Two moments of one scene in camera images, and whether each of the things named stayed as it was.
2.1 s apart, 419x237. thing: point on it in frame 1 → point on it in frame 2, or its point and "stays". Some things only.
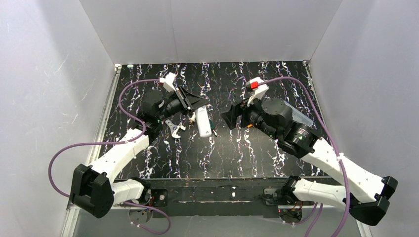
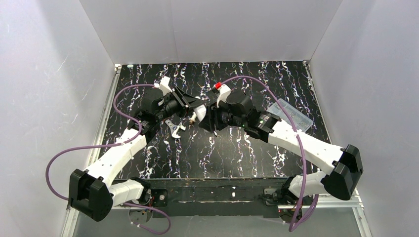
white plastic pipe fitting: [192, 119] stays
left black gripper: [186, 100] stays
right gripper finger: [233, 116] → [211, 121]
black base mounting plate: [227, 197] stays
